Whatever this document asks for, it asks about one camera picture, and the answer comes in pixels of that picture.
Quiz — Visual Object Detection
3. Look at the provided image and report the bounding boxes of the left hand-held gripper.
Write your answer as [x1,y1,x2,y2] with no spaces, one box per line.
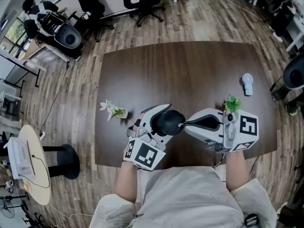
[123,103,175,172]

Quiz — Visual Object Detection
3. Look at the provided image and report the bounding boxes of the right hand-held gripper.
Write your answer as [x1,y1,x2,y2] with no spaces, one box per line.
[184,107,260,154]

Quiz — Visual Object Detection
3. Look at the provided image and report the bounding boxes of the black pouch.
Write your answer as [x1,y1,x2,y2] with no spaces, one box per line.
[155,110,186,137]

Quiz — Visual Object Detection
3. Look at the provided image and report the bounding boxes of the person's right forearm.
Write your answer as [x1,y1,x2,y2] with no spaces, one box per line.
[224,150,250,192]

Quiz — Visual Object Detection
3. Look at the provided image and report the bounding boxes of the person's left forearm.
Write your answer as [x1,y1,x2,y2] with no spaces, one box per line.
[115,161,138,203]

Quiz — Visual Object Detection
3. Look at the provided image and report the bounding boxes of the green potted plant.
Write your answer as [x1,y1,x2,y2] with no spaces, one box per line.
[223,94,243,113]

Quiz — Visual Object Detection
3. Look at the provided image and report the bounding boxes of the white flower potted plant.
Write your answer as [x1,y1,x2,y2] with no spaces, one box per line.
[99,99,129,121]

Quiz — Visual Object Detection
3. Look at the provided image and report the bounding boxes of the small white handheld fan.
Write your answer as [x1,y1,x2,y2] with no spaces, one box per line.
[239,73,254,96]

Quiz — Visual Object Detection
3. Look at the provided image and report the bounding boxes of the person's beige shirt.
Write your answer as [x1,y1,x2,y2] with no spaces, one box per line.
[89,166,277,228]

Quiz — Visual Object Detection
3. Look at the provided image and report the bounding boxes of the small wooden desk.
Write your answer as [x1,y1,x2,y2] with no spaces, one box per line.
[22,40,69,63]

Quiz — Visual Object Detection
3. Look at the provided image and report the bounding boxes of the white box device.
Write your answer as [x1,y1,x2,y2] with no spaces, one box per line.
[3,136,36,180]

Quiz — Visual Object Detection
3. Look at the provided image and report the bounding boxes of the black standing fan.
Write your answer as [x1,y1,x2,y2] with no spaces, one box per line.
[0,193,30,219]

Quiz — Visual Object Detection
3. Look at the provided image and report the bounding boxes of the black strap buckle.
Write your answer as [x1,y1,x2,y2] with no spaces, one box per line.
[244,213,259,228]

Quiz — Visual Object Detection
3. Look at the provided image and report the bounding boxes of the black floor cable with adapter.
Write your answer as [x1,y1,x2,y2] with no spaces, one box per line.
[39,60,71,134]

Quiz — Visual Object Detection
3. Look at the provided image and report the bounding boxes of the thin black cable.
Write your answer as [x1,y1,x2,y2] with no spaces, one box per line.
[31,154,51,189]

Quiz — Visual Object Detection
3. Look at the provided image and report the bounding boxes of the round beige pedestal table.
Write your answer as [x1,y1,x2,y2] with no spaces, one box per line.
[18,124,81,206]

